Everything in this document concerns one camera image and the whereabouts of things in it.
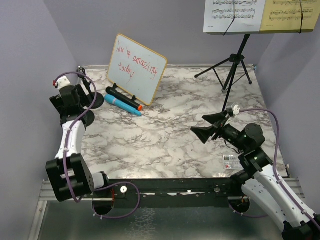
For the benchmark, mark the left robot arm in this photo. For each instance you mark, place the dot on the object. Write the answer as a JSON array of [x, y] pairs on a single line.
[[68, 173]]

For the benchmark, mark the clear ruler set packet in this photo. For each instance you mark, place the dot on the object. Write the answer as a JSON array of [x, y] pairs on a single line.
[[231, 162]]

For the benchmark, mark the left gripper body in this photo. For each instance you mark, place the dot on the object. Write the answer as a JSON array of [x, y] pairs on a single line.
[[57, 101]]

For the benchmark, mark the white sheet music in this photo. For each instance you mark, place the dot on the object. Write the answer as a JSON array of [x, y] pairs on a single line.
[[233, 16]]

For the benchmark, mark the black microphone orange tip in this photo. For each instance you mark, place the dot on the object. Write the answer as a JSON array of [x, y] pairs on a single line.
[[130, 101]]

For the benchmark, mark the blue-headed microphone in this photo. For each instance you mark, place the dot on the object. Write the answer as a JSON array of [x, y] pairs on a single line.
[[120, 104]]

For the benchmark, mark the black mounting rail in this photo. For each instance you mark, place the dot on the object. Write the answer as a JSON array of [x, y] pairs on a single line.
[[172, 193]]

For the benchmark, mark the black tripod music stand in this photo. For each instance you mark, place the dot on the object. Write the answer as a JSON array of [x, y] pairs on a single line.
[[236, 60]]

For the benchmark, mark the black microphone stand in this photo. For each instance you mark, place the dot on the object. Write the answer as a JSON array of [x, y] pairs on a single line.
[[90, 96], [88, 118]]

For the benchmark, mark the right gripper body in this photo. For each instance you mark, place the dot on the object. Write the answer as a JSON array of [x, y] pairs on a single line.
[[224, 130]]

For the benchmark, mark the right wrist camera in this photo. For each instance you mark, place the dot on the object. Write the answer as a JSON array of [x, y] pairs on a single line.
[[233, 110]]

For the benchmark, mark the aluminium frame rail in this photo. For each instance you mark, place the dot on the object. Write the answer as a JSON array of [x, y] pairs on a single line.
[[47, 192]]

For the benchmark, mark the yellow-framed whiteboard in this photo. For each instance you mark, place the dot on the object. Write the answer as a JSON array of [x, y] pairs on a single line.
[[136, 69]]

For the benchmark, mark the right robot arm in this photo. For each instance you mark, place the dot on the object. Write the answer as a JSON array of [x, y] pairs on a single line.
[[259, 178]]

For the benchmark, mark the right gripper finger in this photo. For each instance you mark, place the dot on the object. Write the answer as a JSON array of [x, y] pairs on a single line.
[[205, 133], [217, 118]]

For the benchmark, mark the yellow sheet music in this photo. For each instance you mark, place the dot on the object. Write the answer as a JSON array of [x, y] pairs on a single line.
[[290, 16]]

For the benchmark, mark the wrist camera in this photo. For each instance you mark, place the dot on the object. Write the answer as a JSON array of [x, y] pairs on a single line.
[[61, 83], [233, 110]]

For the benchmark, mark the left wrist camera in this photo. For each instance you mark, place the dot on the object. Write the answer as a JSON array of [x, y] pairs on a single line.
[[61, 83]]

